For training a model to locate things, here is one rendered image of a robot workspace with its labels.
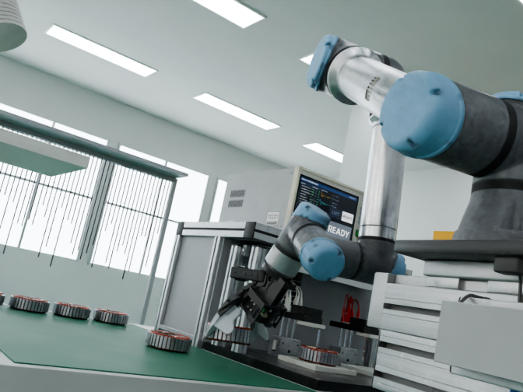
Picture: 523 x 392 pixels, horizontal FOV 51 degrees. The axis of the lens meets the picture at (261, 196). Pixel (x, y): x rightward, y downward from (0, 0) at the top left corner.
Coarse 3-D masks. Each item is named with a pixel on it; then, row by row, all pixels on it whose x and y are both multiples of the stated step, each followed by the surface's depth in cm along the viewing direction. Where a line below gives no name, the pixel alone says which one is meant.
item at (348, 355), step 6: (330, 348) 173; (336, 348) 171; (342, 348) 170; (348, 348) 171; (342, 354) 170; (348, 354) 171; (354, 354) 173; (342, 360) 170; (348, 360) 171; (354, 360) 173
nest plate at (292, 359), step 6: (288, 360) 146; (294, 360) 144; (300, 360) 144; (306, 366) 140; (312, 366) 138; (318, 366) 138; (324, 366) 140; (330, 366) 143; (336, 366) 147; (330, 372) 140; (336, 372) 142; (342, 372) 143; (348, 372) 144; (354, 372) 145
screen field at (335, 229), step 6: (330, 222) 170; (336, 222) 172; (330, 228) 170; (336, 228) 171; (342, 228) 173; (348, 228) 174; (330, 234) 170; (336, 234) 171; (342, 234) 173; (348, 234) 174
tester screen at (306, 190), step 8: (304, 184) 164; (312, 184) 166; (320, 184) 168; (304, 192) 164; (312, 192) 166; (320, 192) 168; (328, 192) 170; (336, 192) 172; (304, 200) 164; (312, 200) 166; (320, 200) 168; (328, 200) 170; (336, 200) 172; (344, 200) 174; (352, 200) 176; (296, 208) 162; (328, 208) 170; (344, 208) 174; (352, 208) 176; (344, 224) 174; (352, 224) 176
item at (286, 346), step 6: (276, 336) 158; (270, 342) 159; (282, 342) 156; (288, 342) 157; (294, 342) 159; (270, 348) 158; (276, 348) 156; (282, 348) 156; (288, 348) 157; (294, 348) 159; (270, 354) 158; (276, 354) 156; (282, 354) 156; (288, 354) 157; (294, 354) 159
